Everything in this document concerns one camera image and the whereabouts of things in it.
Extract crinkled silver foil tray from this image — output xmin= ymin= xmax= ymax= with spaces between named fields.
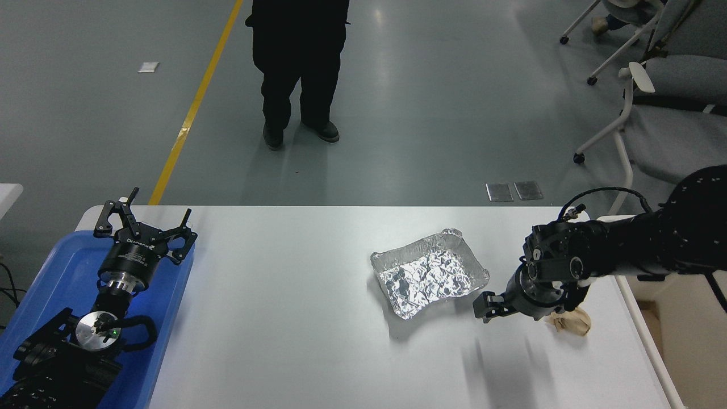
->
xmin=370 ymin=229 xmax=490 ymax=320

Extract white side table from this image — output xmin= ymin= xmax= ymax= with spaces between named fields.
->
xmin=0 ymin=183 xmax=24 ymax=220

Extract black floor cable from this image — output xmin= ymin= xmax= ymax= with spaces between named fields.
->
xmin=0 ymin=261 xmax=27 ymax=331

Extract grey chair with white frame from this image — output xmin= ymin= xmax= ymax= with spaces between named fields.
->
xmin=573 ymin=0 xmax=727 ymax=218

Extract large pale plastic bin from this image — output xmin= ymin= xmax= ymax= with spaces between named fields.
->
xmin=596 ymin=215 xmax=727 ymax=409

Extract crumpled tan paper ball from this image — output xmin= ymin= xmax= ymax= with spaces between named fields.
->
xmin=544 ymin=307 xmax=591 ymax=337

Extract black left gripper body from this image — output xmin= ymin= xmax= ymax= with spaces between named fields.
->
xmin=98 ymin=224 xmax=169 ymax=283

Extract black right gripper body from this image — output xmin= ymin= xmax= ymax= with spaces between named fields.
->
xmin=504 ymin=267 xmax=569 ymax=320

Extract blue plastic tray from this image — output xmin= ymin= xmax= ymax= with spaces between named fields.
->
xmin=0 ymin=230 xmax=197 ymax=409

